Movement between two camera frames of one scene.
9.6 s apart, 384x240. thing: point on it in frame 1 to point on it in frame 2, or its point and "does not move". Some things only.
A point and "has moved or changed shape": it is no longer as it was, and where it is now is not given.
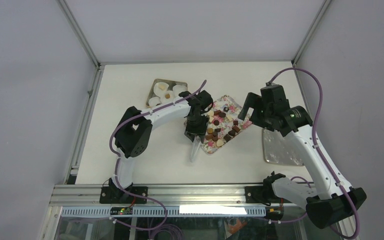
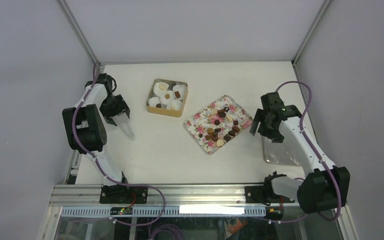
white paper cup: (167, 96) does not move
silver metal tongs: (196, 142) has moved or changed shape
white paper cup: (160, 88) does not move
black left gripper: (199, 131) to (121, 108)
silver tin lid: (280, 150) does not move
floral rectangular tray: (224, 124) does not move
